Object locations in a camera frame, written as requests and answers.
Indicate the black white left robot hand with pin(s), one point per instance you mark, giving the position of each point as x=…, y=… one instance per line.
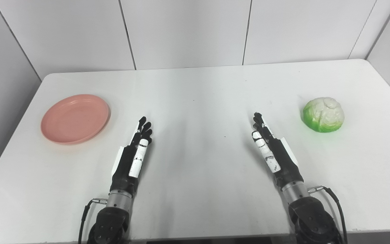
x=124, y=166

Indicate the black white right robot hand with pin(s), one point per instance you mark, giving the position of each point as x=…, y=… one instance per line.
x=283, y=159

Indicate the green white toy cabbage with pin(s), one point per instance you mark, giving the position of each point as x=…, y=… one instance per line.
x=323, y=115

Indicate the pink round plate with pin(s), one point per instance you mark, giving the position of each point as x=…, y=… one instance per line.
x=74, y=118

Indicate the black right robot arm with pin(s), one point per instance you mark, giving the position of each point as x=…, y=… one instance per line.
x=311, y=220

